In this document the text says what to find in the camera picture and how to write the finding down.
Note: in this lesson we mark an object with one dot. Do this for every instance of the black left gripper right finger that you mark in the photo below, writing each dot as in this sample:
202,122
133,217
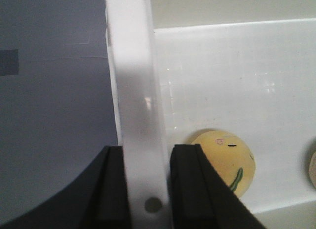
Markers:
200,198

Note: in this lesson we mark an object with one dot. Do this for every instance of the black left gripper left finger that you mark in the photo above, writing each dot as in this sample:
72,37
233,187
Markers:
96,199

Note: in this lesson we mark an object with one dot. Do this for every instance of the yellow round plush toy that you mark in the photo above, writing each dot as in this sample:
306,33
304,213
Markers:
231,158

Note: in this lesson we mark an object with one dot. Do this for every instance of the pink round plush toy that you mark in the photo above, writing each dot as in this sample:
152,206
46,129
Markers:
312,169

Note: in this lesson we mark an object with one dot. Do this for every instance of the white plastic tote box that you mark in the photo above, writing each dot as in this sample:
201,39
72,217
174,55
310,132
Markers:
181,67

